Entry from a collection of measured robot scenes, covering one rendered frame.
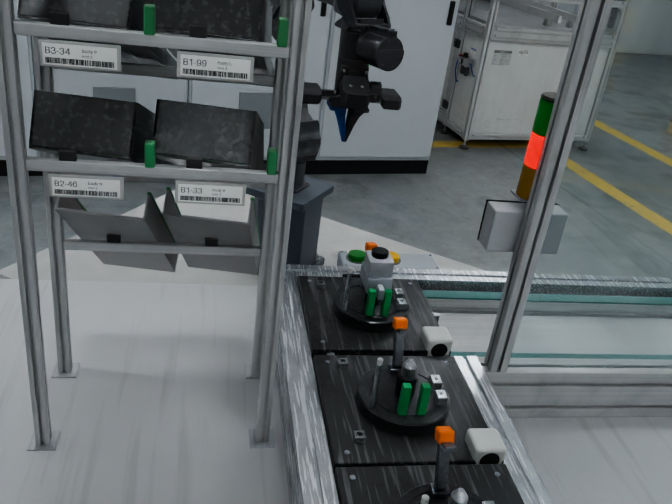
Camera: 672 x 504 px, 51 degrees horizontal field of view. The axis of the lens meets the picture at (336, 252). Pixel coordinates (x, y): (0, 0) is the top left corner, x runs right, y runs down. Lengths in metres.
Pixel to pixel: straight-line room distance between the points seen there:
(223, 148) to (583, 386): 0.75
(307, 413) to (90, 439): 0.33
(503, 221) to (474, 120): 4.34
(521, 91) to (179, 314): 4.41
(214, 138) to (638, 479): 0.85
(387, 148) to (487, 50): 1.16
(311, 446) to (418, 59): 3.65
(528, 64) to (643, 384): 4.32
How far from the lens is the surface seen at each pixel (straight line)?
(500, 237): 1.11
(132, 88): 4.10
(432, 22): 4.46
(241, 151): 0.93
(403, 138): 4.60
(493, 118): 5.50
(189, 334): 1.37
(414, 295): 1.35
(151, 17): 0.85
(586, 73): 1.03
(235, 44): 0.85
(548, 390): 1.28
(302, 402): 1.07
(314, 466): 0.98
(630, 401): 1.38
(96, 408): 1.21
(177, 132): 0.95
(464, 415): 1.09
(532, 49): 5.50
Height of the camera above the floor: 1.64
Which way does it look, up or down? 27 degrees down
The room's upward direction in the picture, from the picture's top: 8 degrees clockwise
